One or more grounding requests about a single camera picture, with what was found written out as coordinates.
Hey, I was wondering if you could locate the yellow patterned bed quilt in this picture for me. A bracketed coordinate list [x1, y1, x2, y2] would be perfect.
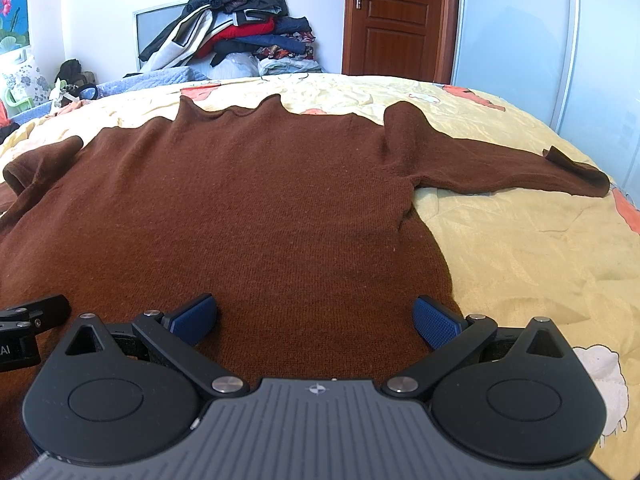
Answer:
[1, 74, 639, 479]

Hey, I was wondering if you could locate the light blue quilted blanket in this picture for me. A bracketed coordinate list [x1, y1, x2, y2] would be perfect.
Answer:
[98, 66, 207, 99]

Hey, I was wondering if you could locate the grey framed board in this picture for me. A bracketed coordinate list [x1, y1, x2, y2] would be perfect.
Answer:
[134, 3, 184, 68]

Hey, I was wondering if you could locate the brown wooden door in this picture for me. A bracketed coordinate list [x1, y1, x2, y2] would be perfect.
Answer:
[342, 0, 459, 84]

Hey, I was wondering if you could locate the brown knit sweater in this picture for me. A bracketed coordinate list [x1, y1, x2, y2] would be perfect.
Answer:
[1, 96, 610, 479]

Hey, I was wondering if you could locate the pile of mixed clothes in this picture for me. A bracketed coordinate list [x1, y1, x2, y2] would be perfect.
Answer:
[138, 0, 322, 79]

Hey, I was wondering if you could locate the white sliding wardrobe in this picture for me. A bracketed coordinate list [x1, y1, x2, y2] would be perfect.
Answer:
[451, 0, 639, 204]

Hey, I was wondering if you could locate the lotus flower wall poster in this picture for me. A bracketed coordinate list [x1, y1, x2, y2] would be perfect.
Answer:
[0, 0, 29, 54]

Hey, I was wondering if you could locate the black bag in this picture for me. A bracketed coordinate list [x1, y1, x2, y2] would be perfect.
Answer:
[54, 58, 99, 101]

